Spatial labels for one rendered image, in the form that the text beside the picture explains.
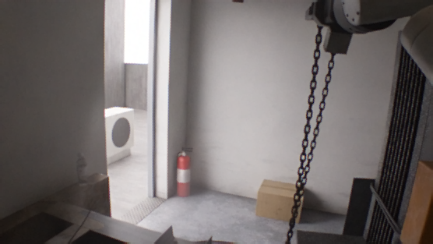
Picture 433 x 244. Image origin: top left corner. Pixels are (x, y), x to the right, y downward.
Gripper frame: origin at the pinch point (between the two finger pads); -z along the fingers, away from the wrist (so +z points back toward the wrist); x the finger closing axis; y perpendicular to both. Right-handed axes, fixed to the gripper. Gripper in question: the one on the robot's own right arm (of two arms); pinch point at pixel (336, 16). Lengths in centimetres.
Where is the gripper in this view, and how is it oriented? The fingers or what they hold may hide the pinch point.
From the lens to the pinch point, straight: 67.9
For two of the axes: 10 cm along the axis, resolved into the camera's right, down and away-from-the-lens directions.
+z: -0.4, 1.9, -9.8
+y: 0.9, -9.8, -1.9
